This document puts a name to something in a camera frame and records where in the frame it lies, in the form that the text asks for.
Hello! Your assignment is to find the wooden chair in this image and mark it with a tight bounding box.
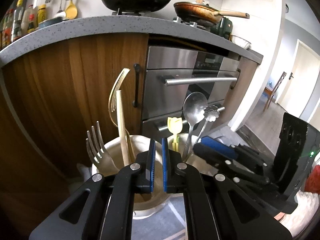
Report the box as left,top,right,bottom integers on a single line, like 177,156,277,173
262,71,287,112

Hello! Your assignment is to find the dark green air fryer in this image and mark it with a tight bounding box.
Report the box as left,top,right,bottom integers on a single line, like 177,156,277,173
210,17,233,42

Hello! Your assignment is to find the row of condiment bottles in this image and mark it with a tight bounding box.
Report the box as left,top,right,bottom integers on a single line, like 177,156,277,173
0,0,48,49

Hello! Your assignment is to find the gas hob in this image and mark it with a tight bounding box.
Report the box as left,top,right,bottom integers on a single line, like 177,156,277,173
111,9,213,28

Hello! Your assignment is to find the flower-headed metal spoon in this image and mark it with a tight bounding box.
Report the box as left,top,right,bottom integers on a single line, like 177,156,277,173
192,105,220,145

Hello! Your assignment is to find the wooden slotted spoon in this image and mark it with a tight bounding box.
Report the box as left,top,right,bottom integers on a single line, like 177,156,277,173
107,68,131,130

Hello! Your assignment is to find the blue bowl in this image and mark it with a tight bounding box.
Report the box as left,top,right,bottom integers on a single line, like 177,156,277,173
37,17,65,29

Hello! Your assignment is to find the stainless steel oven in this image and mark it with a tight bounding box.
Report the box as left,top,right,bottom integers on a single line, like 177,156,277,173
141,45,242,140

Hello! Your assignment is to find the wooden cabinet door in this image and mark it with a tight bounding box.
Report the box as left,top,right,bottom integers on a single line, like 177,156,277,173
217,55,258,130
0,41,83,230
69,34,150,140

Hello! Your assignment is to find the glass bowl on counter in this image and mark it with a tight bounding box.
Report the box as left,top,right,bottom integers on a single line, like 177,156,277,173
230,34,252,50

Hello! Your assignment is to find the pale chopstick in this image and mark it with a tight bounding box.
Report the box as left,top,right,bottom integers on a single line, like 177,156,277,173
116,90,130,167
125,129,137,160

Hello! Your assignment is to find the large silver spoon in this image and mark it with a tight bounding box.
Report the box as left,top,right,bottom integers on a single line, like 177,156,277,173
182,92,208,160

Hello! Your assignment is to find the brown frying pan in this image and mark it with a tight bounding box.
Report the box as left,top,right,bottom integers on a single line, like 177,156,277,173
173,1,250,27

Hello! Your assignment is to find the white ceramic utensil holder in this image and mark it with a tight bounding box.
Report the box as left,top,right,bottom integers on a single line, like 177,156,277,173
90,133,218,218

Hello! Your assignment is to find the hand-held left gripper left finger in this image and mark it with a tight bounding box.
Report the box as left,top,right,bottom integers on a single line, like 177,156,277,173
29,138,157,240

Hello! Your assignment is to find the red plastic bag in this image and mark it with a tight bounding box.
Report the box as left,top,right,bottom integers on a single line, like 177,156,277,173
305,164,320,195

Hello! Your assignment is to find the white door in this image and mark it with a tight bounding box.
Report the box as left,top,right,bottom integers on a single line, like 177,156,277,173
277,39,320,119

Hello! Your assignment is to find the yellow tulip-top plastic chopstick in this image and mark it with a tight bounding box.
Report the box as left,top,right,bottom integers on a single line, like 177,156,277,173
167,117,184,153

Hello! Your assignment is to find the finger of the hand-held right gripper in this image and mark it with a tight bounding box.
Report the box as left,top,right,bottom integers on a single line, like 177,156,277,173
201,135,275,180
193,142,275,193

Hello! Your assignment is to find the silver metal fork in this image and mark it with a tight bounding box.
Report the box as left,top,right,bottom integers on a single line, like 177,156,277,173
86,121,119,172

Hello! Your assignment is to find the grey speckled countertop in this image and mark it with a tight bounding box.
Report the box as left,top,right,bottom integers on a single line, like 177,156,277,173
0,15,264,68

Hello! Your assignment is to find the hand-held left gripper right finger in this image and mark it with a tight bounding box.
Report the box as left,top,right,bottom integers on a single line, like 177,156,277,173
162,137,293,240

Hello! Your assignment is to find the person's right forearm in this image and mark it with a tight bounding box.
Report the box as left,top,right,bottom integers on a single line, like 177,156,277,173
275,190,318,238

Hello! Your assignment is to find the grey checked cloth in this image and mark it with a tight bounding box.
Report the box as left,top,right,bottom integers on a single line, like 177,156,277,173
131,195,188,240

